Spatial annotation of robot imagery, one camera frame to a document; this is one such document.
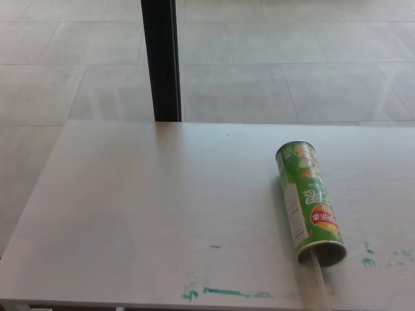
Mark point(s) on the clear plastic chips tray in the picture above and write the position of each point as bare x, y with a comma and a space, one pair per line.
321, 278

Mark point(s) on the green chips canister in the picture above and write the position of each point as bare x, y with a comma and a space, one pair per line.
304, 194

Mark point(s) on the black vertical pillar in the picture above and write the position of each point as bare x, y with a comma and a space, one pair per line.
161, 61

